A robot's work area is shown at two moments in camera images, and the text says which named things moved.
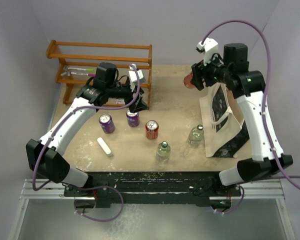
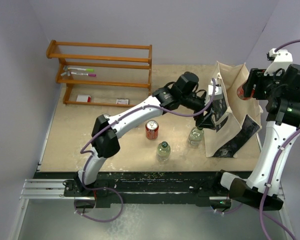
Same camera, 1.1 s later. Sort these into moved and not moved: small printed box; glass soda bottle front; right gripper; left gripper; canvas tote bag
Moved: left gripper; right gripper
Not moved: glass soda bottle front; small printed box; canvas tote bag
